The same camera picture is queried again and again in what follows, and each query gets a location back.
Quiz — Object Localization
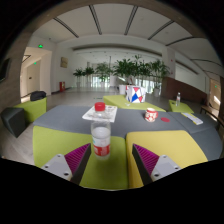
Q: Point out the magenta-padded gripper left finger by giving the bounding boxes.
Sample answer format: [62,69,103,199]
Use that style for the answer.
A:
[40,142,92,186]

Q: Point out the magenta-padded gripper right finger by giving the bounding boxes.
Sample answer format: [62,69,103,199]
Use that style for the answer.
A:
[131,143,183,186]

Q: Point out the clear red-capped water bottle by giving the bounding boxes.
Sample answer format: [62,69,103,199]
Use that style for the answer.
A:
[90,102,112,161]

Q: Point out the red and white mug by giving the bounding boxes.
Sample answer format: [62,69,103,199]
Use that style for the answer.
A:
[144,107,159,123]

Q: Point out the yellow and white leaflet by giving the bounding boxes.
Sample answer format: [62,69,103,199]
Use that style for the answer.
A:
[180,112,204,126]

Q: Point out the small green low table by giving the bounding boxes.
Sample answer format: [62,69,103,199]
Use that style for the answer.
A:
[168,99,195,115]

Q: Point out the green armchair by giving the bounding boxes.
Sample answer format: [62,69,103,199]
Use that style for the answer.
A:
[13,96,48,124]

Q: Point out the dark grey chair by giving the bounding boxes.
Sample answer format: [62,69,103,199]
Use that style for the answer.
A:
[0,106,27,139]

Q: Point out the small clear plastic bottle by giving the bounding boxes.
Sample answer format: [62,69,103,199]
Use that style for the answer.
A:
[175,92,182,107]

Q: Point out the white printed newspaper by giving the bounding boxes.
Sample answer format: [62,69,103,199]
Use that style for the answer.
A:
[81,104,119,124]

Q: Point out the black backpack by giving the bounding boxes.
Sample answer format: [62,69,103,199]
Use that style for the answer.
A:
[29,90,47,102]

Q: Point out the red blue white cube box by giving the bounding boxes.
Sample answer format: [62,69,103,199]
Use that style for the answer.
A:
[125,84,147,104]

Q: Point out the large green low table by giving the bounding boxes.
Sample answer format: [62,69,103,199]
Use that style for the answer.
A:
[102,94,167,113]

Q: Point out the group of potted plants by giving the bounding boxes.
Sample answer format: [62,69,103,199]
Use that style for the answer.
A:
[72,54,171,98]

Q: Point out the wooden bench with black frame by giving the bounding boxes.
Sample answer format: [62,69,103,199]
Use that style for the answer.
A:
[199,104,224,132]

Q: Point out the framed wall picture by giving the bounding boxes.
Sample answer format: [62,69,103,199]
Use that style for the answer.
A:
[59,56,69,69]

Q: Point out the black wall monitor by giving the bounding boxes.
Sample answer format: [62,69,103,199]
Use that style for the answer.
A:
[0,58,12,83]

